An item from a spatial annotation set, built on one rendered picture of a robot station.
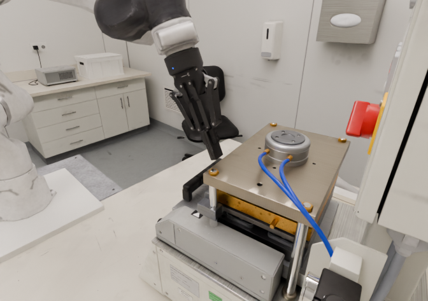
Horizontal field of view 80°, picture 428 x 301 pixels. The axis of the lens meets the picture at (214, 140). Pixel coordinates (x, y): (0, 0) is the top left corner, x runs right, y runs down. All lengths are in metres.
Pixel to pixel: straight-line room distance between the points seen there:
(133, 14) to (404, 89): 0.44
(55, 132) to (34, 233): 2.03
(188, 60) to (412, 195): 0.40
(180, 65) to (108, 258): 0.55
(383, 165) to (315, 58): 1.73
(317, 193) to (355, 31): 1.43
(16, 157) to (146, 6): 0.61
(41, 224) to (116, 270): 0.31
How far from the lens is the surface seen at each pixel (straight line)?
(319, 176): 0.45
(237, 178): 0.41
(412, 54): 0.25
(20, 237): 0.96
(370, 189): 0.29
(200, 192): 0.61
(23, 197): 1.00
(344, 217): 0.68
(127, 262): 0.79
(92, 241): 0.88
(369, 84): 1.89
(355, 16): 1.76
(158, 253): 0.59
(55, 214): 1.00
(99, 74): 3.03
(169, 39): 0.48
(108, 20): 0.56
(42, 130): 2.87
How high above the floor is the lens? 1.34
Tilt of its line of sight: 26 degrees down
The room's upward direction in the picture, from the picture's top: straight up
